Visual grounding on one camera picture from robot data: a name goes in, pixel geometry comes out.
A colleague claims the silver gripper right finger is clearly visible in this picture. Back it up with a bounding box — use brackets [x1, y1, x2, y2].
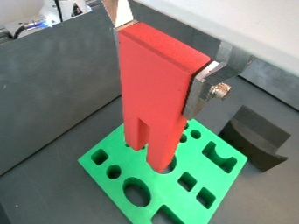
[182, 41, 255, 120]

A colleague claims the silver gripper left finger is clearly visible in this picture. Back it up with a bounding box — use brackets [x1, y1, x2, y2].
[102, 0, 136, 49]

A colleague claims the red double-square peg block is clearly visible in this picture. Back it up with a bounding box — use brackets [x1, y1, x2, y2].
[118, 22, 211, 172]

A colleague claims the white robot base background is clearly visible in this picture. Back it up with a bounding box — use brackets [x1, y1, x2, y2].
[0, 0, 99, 45]

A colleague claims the dark grey arch block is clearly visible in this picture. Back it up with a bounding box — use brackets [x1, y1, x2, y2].
[219, 106, 291, 172]

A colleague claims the green shape-sorting board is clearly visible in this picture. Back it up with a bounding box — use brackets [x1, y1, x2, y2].
[79, 120, 247, 224]

